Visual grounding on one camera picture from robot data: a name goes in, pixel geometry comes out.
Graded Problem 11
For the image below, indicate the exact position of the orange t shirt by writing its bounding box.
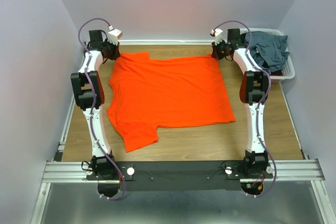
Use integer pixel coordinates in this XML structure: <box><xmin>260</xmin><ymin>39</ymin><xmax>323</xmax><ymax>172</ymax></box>
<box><xmin>107</xmin><ymin>52</ymin><xmax>235</xmax><ymax>152</ymax></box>

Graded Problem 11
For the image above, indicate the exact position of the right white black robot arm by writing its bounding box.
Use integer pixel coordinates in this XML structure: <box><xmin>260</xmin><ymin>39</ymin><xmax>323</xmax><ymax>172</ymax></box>
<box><xmin>211</xmin><ymin>28</ymin><xmax>270</xmax><ymax>178</ymax></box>

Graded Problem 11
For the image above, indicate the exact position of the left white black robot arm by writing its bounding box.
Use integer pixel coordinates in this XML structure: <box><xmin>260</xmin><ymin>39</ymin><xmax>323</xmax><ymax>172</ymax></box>
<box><xmin>70</xmin><ymin>30</ymin><xmax>121</xmax><ymax>180</ymax></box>

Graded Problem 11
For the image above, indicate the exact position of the grey blue t shirt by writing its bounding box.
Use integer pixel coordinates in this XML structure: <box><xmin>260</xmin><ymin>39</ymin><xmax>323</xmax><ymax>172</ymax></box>
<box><xmin>244</xmin><ymin>31</ymin><xmax>290</xmax><ymax>76</ymax></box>

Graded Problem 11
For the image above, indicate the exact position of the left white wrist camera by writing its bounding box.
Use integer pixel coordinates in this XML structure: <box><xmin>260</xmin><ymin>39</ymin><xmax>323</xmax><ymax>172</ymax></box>
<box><xmin>107</xmin><ymin>28</ymin><xmax>123</xmax><ymax>45</ymax></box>

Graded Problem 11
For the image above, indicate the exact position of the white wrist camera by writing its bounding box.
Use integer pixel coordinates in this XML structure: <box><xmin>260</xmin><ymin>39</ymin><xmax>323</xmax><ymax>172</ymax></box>
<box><xmin>212</xmin><ymin>28</ymin><xmax>225</xmax><ymax>45</ymax></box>
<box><xmin>107</xmin><ymin>28</ymin><xmax>123</xmax><ymax>45</ymax></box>

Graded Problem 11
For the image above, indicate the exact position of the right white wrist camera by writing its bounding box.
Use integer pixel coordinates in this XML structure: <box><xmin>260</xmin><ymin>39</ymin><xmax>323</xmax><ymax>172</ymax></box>
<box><xmin>212</xmin><ymin>28</ymin><xmax>225</xmax><ymax>45</ymax></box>

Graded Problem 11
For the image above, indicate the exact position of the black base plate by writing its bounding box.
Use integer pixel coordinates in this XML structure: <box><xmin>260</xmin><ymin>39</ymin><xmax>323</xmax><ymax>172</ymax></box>
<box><xmin>81</xmin><ymin>159</ymin><xmax>273</xmax><ymax>195</ymax></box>

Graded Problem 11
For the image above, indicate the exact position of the aluminium frame rail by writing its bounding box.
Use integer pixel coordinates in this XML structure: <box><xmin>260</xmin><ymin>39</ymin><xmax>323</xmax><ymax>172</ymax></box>
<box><xmin>31</xmin><ymin>159</ymin><xmax>335</xmax><ymax>223</ymax></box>

